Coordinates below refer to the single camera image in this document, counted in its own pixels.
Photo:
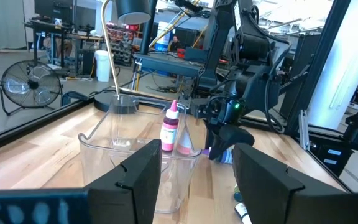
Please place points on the dark grey side desk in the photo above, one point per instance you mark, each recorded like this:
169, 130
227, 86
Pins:
166, 63

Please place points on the black desk lamp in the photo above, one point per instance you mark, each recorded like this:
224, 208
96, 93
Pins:
132, 11

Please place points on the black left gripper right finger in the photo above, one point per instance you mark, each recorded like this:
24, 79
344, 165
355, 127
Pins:
275, 199

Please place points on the black floor fan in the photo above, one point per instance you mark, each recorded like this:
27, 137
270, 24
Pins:
30, 84

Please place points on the red parts bin shelf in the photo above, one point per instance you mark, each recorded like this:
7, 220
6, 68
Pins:
121, 46

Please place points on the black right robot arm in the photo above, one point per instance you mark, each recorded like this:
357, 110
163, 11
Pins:
250, 46

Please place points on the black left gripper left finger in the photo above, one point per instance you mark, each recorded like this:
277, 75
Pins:
135, 186

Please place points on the white trash can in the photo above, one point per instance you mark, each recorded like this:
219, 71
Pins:
102, 67

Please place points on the black desk pole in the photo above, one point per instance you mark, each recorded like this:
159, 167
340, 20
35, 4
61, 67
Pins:
148, 28

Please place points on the large purple food coloring bottle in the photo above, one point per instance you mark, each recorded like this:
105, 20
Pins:
227, 157

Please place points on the clear plastic bin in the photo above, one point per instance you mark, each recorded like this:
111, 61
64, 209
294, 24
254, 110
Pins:
120, 149

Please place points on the person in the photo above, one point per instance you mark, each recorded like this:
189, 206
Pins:
175, 45

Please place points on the black controller box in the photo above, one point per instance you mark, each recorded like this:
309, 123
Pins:
331, 155

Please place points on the black background workbench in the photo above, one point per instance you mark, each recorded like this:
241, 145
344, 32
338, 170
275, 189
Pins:
47, 26

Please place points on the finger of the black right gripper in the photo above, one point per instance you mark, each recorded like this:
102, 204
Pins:
241, 137
217, 143

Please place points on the small teal food coloring bottle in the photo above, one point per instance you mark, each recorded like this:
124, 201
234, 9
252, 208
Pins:
237, 193

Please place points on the large pink food coloring bottle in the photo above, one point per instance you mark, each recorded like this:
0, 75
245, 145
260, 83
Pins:
169, 133

